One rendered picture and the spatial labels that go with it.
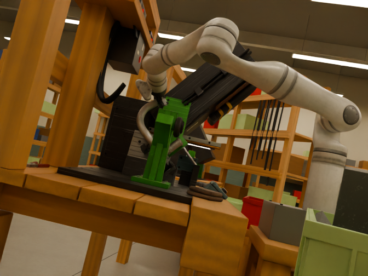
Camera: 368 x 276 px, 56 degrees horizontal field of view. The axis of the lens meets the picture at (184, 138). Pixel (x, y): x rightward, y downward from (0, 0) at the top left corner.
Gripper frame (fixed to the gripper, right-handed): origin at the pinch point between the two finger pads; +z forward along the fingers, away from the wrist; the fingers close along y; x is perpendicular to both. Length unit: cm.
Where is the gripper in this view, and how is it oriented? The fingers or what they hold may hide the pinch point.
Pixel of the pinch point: (158, 100)
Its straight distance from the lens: 147.9
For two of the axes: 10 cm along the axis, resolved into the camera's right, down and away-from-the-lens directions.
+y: -5.1, -8.2, 2.7
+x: -8.6, 4.7, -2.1
